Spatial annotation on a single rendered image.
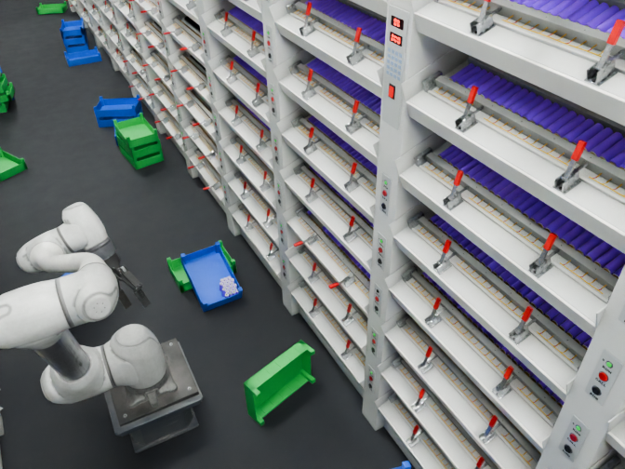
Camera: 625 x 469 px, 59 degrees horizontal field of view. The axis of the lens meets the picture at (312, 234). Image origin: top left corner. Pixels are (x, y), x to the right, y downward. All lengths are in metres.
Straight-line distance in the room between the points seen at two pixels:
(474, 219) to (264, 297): 1.63
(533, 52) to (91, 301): 1.10
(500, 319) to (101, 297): 0.95
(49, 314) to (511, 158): 1.11
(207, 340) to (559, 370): 1.69
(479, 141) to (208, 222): 2.29
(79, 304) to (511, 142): 1.05
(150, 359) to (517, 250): 1.31
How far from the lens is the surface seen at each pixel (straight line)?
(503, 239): 1.26
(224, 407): 2.37
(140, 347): 2.01
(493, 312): 1.38
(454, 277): 1.45
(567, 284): 1.19
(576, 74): 1.02
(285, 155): 2.12
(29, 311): 1.50
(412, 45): 1.31
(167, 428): 2.30
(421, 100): 1.35
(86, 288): 1.47
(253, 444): 2.27
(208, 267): 2.84
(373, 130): 1.61
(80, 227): 2.02
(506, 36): 1.14
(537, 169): 1.13
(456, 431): 1.87
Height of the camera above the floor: 1.93
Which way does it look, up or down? 38 degrees down
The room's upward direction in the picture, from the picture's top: 1 degrees counter-clockwise
